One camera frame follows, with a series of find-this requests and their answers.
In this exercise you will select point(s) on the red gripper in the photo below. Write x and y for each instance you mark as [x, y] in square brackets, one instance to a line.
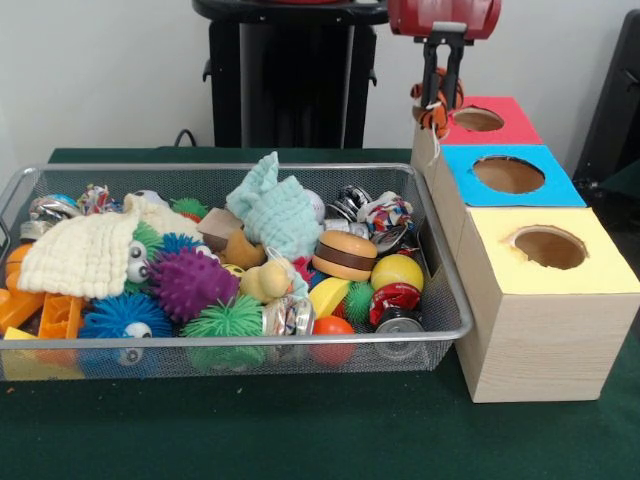
[445, 15]

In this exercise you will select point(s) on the orange striped tiger plush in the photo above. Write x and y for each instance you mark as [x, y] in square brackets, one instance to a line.
[437, 117]

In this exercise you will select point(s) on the shallow silver mesh bin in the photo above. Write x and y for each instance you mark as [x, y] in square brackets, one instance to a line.
[350, 170]

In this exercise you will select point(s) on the wooden box with three holes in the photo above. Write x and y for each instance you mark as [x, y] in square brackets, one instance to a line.
[545, 340]

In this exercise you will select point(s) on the black stand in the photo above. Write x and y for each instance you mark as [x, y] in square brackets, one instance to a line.
[615, 100]

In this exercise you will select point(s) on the toy hamburger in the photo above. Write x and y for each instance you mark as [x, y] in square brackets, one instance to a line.
[345, 250]

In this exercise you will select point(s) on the yellow ball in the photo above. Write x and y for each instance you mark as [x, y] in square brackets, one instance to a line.
[397, 272]

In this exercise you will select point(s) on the dark green tablecloth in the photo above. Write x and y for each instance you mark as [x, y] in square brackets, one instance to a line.
[625, 182]
[300, 430]

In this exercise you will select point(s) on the mint green cloth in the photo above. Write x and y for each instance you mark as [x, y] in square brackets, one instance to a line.
[275, 215]

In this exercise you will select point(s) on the crushed red can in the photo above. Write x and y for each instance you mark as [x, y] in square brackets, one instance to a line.
[395, 297]

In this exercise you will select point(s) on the yellow plush duck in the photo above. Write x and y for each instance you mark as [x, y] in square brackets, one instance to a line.
[265, 280]

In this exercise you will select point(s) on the orange red ball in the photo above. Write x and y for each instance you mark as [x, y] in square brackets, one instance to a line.
[334, 327]

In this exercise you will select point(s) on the purple spiky rubber toy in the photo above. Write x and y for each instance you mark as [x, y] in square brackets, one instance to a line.
[195, 285]

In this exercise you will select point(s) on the cream knitted cloth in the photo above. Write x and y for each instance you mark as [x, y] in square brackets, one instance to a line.
[75, 255]

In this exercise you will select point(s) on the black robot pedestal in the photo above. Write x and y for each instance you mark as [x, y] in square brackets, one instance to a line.
[290, 90]

